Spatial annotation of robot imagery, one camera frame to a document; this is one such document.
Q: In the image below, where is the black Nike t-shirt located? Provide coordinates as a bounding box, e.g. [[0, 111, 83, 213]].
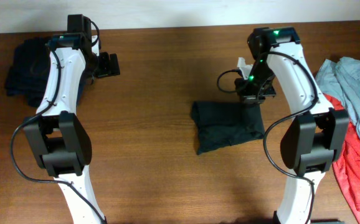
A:
[[191, 101, 265, 155]]

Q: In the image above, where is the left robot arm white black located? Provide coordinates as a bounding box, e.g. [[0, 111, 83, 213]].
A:
[[18, 14, 120, 223]]

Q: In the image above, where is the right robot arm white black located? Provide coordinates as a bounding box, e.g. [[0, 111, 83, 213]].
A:
[[235, 27, 349, 224]]

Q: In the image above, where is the folded navy blue garment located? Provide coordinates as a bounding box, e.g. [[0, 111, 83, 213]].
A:
[[4, 37, 50, 108]]

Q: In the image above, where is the light grey-blue shirt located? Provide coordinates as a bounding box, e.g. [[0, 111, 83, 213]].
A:
[[316, 57, 360, 138]]

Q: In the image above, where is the red mesh shirt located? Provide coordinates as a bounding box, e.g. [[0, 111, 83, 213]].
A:
[[325, 94, 360, 223]]

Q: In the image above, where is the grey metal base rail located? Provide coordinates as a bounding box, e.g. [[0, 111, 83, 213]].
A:
[[310, 220, 346, 224]]

